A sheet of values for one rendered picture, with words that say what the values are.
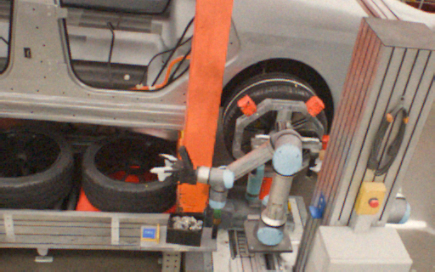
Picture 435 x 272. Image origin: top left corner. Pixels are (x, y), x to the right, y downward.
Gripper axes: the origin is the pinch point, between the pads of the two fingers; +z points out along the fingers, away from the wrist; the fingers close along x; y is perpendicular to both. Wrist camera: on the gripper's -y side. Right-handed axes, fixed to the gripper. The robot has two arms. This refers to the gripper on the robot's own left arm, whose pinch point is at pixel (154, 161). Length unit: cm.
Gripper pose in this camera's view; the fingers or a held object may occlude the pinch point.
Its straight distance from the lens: 244.9
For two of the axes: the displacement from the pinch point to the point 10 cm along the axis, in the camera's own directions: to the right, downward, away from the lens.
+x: 0.6, -4.5, 8.9
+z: -9.8, -1.8, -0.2
